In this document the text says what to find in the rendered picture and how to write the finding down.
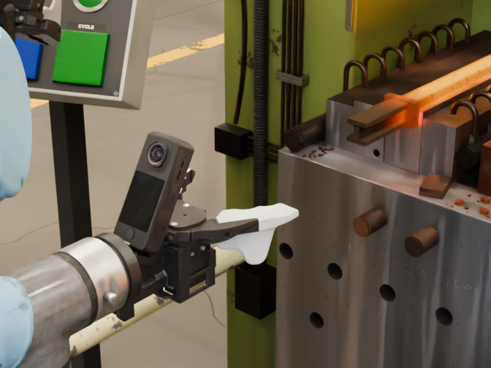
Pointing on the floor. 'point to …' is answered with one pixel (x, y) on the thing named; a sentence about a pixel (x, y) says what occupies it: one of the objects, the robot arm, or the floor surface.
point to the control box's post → (72, 190)
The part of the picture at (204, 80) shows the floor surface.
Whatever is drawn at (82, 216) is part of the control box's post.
